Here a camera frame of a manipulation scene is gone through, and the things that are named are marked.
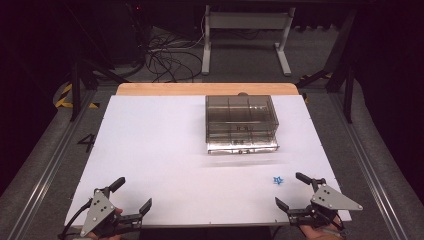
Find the small blue star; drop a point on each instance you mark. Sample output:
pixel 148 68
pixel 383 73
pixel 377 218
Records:
pixel 278 180

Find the wooden table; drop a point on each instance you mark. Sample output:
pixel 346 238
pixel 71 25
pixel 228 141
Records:
pixel 200 89

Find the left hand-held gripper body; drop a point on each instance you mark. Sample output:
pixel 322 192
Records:
pixel 100 210

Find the white desk frame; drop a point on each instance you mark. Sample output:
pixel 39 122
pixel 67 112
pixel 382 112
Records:
pixel 246 20

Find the white table sheet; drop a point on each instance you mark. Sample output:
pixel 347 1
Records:
pixel 150 150

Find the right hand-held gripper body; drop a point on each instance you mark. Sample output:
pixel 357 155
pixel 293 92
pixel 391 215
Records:
pixel 330 199

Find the person's right hand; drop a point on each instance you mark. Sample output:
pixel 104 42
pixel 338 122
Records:
pixel 316 233

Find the yellow black hazard tape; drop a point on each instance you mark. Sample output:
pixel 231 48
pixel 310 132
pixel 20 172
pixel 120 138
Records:
pixel 62 100

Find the clear plastic drawer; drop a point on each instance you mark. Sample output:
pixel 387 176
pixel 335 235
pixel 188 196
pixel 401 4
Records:
pixel 241 149

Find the smoky clear drawer cabinet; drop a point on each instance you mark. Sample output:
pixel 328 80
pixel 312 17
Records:
pixel 240 116

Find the person's left hand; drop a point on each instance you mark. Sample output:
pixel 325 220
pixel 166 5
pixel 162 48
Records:
pixel 117 211

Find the black metal stand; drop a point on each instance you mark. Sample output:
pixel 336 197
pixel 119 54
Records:
pixel 348 96
pixel 76 93

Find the grey aluminium floor rail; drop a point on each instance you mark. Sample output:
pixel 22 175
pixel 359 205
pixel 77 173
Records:
pixel 370 173
pixel 50 166

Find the black computer tower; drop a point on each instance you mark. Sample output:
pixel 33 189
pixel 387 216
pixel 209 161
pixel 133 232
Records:
pixel 126 33

